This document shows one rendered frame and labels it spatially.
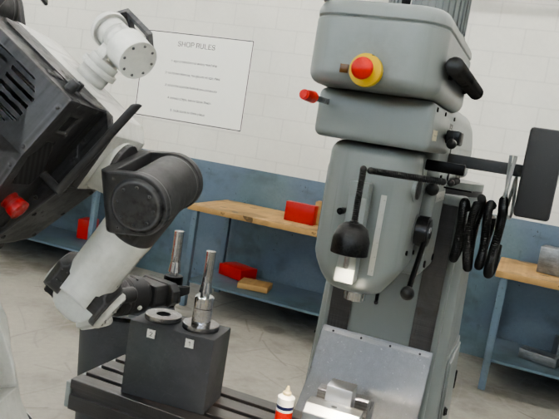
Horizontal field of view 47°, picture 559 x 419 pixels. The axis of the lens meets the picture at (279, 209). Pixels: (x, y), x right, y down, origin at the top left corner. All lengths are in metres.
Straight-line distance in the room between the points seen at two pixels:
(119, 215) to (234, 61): 5.35
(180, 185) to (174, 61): 5.61
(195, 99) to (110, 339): 3.61
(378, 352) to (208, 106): 4.74
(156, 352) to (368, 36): 0.88
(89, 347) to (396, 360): 1.86
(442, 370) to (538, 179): 0.62
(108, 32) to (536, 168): 0.99
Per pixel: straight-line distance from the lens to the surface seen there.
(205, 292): 1.58
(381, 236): 1.36
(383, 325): 1.87
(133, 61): 1.08
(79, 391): 1.77
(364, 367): 1.87
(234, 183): 6.20
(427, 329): 1.85
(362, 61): 1.19
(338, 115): 1.34
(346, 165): 1.37
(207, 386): 1.60
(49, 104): 0.92
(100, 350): 3.31
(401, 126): 1.31
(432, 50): 1.23
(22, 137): 0.93
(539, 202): 1.61
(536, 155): 1.61
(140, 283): 1.52
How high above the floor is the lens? 1.64
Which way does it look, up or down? 7 degrees down
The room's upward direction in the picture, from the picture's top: 9 degrees clockwise
